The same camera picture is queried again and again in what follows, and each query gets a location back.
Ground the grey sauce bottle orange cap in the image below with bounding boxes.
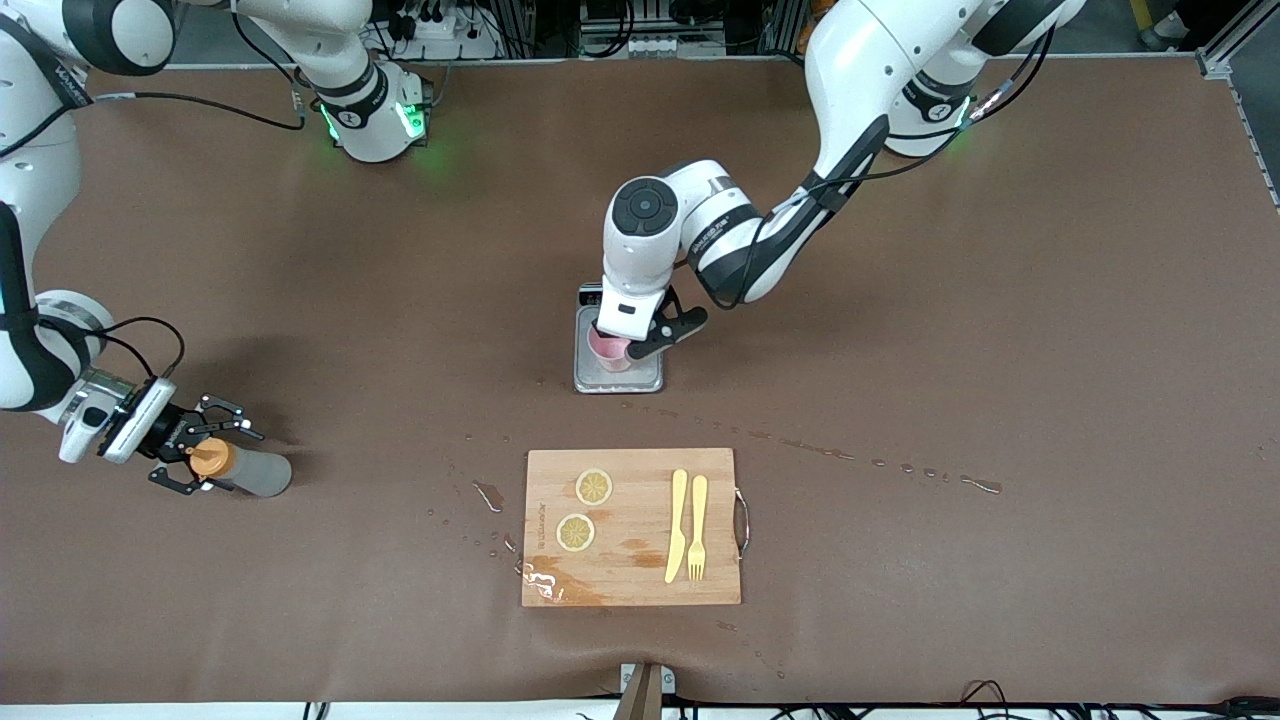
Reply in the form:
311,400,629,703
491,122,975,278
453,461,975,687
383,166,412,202
188,438,293,499

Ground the pink plastic cup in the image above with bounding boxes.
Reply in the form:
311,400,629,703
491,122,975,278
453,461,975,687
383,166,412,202
588,325,635,374

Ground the silver digital kitchen scale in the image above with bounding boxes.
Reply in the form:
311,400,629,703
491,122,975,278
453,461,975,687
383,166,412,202
574,281,665,395

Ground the wooden cutting board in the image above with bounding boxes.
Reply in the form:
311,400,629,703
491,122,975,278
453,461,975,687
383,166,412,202
521,447,751,608

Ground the yellow plastic knife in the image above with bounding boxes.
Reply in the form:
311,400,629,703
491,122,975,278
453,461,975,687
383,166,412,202
664,468,690,585

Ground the yellow plastic fork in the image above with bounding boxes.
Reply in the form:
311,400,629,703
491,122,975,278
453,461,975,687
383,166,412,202
687,475,709,582

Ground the white socket box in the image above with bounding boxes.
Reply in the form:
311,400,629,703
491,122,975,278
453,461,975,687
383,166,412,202
580,28,727,59

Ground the brown table mat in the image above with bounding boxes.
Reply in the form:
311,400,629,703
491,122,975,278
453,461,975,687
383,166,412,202
0,55,1280,706

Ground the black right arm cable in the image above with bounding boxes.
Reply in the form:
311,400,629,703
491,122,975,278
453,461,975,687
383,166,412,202
0,10,306,393

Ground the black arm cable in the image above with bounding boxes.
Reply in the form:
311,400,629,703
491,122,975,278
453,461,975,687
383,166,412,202
0,10,306,393
735,25,1056,306

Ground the camera mount post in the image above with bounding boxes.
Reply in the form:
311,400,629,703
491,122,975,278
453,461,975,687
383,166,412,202
618,662,677,720

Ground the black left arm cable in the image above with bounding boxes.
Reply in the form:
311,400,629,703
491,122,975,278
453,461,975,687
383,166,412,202
735,25,1056,306

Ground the aluminium frame profile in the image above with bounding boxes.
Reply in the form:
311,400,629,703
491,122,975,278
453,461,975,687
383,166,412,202
1195,0,1280,81

